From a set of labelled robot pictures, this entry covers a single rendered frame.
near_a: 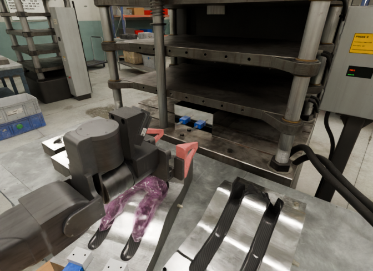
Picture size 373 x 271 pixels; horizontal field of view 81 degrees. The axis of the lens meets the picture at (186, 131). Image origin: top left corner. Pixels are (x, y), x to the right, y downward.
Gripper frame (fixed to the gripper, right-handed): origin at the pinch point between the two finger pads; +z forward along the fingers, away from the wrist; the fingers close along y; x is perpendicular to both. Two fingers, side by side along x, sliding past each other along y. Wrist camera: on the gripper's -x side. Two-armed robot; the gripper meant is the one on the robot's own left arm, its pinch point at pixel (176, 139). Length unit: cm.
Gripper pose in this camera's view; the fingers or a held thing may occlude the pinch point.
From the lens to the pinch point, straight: 47.9
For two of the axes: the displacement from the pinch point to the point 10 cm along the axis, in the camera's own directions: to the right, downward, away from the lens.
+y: -8.0, -2.8, 5.3
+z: 6.0, -3.6, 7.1
